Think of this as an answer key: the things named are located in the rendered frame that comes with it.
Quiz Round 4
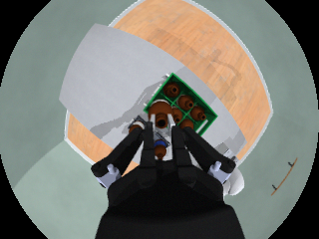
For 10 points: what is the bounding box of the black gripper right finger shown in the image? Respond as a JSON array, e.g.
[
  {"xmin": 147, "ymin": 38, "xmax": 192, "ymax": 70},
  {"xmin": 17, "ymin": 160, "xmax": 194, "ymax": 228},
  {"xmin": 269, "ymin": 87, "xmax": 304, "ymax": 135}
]
[{"xmin": 167, "ymin": 115, "xmax": 236, "ymax": 190}]

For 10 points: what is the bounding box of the green bottle crate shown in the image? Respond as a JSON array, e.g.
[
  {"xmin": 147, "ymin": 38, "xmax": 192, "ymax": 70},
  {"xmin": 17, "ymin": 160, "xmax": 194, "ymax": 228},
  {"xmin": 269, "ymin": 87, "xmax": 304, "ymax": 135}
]
[{"xmin": 144, "ymin": 73, "xmax": 218, "ymax": 136}]

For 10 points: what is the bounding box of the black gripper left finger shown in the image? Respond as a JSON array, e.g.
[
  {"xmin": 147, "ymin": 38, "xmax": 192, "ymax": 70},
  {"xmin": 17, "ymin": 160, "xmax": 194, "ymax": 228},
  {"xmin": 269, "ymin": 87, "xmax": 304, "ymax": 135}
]
[{"xmin": 91, "ymin": 115, "xmax": 158, "ymax": 192}]

